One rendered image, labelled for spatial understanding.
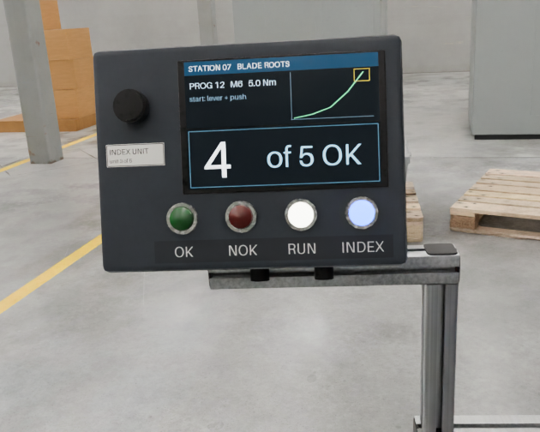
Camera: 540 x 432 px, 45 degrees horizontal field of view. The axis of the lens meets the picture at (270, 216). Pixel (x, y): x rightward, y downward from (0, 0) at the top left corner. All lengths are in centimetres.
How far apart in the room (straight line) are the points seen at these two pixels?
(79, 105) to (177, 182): 811
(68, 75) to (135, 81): 809
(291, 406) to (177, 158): 181
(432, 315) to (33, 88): 611
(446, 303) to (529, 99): 594
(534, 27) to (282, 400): 484
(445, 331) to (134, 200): 32
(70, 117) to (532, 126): 544
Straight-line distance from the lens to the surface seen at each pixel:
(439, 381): 69
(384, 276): 62
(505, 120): 656
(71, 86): 866
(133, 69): 57
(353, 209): 53
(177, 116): 56
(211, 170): 55
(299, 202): 54
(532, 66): 651
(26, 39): 658
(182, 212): 54
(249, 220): 54
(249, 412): 228
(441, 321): 66
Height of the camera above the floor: 128
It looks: 17 degrees down
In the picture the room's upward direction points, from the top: 3 degrees counter-clockwise
